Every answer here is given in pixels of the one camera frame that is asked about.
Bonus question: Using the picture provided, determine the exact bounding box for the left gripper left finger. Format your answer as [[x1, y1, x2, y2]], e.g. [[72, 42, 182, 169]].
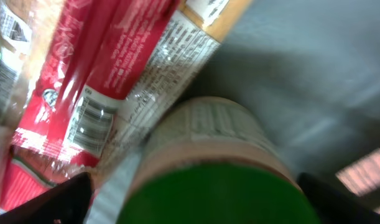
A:
[[0, 172, 93, 224]]

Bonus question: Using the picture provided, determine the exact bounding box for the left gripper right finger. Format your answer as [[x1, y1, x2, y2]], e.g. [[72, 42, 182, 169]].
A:
[[297, 173, 380, 224]]

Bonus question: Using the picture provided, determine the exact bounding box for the green lid jar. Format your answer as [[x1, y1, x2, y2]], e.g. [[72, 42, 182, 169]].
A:
[[117, 97, 319, 224]]

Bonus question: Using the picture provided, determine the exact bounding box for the red and tan cracker package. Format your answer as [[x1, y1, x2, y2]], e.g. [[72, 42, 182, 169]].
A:
[[0, 0, 249, 212]]

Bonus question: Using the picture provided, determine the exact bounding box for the grey plastic shopping basket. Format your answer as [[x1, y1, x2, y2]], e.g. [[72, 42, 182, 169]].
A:
[[177, 0, 380, 218]]

